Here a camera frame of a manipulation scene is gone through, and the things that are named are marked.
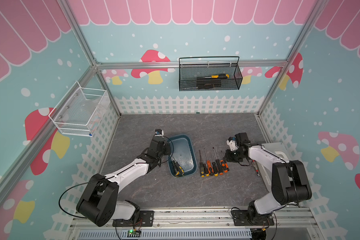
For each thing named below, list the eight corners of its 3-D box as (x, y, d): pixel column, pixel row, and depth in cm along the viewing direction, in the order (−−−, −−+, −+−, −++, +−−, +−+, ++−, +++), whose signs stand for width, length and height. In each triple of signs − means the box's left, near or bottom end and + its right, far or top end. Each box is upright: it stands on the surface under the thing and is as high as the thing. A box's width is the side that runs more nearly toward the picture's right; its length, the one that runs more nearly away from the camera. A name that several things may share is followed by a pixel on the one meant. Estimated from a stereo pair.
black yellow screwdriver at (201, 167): (200, 177, 90) (200, 175, 88) (198, 151, 101) (198, 150, 99) (204, 177, 90) (204, 175, 88) (202, 151, 101) (202, 150, 99)
